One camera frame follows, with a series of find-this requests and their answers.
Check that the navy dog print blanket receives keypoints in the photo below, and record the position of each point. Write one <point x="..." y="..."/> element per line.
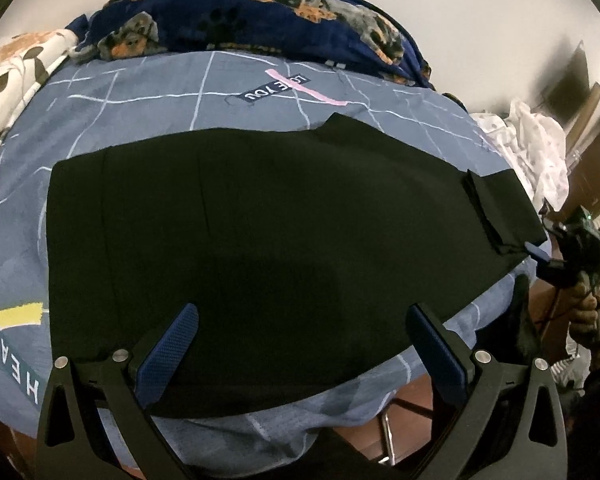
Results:
<point x="280" y="25"/>

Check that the white dotted cloth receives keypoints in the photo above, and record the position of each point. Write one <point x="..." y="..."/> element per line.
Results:
<point x="535" y="145"/>

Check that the brown wooden furniture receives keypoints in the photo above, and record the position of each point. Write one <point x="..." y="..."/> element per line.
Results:
<point x="597" y="160"/>

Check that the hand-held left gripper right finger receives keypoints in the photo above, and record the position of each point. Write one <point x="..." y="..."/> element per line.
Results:
<point x="437" y="355"/>

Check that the black pants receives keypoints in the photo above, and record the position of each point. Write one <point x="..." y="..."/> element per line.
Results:
<point x="280" y="235"/>

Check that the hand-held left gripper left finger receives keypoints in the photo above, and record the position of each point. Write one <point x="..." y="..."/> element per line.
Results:
<point x="167" y="355"/>

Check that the white floral pillow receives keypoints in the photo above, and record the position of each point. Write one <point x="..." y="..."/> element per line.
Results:
<point x="10" y="60"/>

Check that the dark wall screen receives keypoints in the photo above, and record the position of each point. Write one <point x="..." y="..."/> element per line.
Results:
<point x="567" y="85"/>

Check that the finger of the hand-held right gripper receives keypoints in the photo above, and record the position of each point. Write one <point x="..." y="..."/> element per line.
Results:
<point x="539" y="251"/>

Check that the person's right hand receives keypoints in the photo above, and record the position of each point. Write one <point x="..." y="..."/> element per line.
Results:
<point x="582" y="317"/>

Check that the blue checked bed sheet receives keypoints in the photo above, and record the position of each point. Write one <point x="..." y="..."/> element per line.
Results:
<point x="130" y="105"/>

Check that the metal chair leg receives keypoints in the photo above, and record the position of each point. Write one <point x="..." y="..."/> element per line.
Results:
<point x="387" y="435"/>

